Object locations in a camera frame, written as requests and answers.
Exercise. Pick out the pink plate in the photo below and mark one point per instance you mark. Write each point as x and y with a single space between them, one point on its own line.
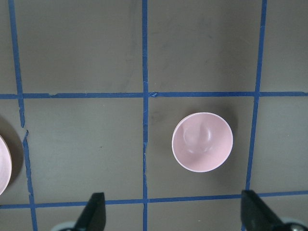
5 165

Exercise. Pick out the pink bowl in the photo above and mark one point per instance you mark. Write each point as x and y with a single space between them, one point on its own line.
202 142

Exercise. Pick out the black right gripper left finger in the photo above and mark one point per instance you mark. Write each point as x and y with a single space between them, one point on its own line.
93 216

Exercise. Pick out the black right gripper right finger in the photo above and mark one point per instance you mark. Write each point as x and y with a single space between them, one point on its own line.
257 216

